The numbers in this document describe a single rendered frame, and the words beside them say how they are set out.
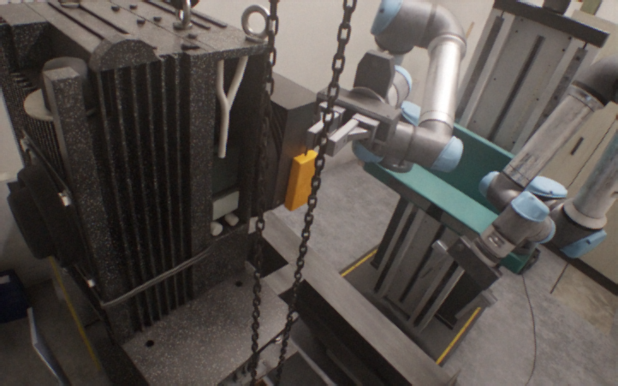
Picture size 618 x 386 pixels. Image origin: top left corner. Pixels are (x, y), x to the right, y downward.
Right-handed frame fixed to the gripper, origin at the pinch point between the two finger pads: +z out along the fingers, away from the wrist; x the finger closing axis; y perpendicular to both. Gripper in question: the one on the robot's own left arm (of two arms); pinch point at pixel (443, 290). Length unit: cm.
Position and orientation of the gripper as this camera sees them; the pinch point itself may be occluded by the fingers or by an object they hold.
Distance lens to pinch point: 100.4
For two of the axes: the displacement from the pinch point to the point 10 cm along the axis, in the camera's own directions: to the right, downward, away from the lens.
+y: -6.2, -0.4, -7.8
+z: -5.5, 7.4, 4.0
